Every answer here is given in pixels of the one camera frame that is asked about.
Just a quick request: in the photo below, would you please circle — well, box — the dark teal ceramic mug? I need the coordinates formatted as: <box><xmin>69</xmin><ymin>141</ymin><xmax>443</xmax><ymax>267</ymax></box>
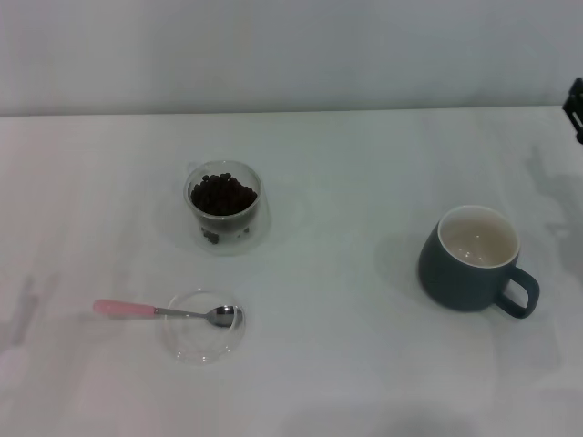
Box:
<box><xmin>417</xmin><ymin>204</ymin><xmax>541</xmax><ymax>320</ymax></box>

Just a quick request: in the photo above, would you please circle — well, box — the pink-handled metal spoon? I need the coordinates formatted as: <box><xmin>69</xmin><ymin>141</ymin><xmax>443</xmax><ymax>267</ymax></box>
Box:
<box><xmin>93</xmin><ymin>299</ymin><xmax>237</xmax><ymax>329</ymax></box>

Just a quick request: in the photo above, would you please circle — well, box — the dark coffee beans pile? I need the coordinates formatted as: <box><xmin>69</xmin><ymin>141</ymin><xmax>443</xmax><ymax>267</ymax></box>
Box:
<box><xmin>189</xmin><ymin>171</ymin><xmax>259</xmax><ymax>218</ymax></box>

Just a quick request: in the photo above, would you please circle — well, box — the clear glass saucer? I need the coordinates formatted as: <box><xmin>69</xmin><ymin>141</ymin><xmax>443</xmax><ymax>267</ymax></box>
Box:
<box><xmin>156</xmin><ymin>288</ymin><xmax>249</xmax><ymax>365</ymax></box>

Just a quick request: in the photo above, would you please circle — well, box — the clear double-wall glass cup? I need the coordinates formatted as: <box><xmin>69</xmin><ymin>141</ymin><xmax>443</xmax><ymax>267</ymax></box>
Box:
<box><xmin>183</xmin><ymin>158</ymin><xmax>273</xmax><ymax>257</ymax></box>

